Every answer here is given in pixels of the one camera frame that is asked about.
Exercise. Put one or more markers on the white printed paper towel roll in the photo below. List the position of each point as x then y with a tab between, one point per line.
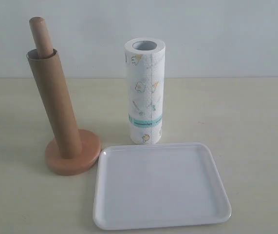
145	76

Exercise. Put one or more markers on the brown cardboard tube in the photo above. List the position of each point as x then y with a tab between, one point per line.
52	87

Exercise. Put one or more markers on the wooden paper towel holder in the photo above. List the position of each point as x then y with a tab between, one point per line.
91	145

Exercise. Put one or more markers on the white rectangular plastic tray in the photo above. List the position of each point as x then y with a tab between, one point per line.
161	185

